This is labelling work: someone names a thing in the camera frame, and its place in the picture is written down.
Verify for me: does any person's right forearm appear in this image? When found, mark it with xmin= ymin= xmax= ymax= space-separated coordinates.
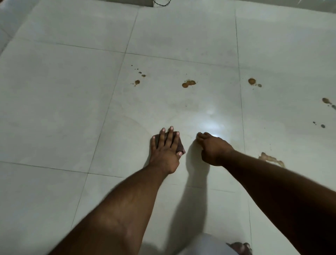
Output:
xmin=222 ymin=149 xmax=336 ymax=255

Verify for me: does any person's left hand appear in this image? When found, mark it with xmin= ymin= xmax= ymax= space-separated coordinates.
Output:
xmin=149 ymin=126 xmax=183 ymax=175

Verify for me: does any dark brown scrubbing sponge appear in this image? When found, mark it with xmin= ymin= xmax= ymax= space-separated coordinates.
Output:
xmin=151 ymin=134 xmax=186 ymax=156

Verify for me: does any person's left forearm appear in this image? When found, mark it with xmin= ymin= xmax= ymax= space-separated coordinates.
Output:
xmin=48 ymin=163 xmax=171 ymax=255

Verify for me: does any person's right hand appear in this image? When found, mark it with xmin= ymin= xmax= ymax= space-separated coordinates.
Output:
xmin=196 ymin=132 xmax=234 ymax=166

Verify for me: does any person's right foot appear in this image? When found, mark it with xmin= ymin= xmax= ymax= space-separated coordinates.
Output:
xmin=227 ymin=241 xmax=253 ymax=255

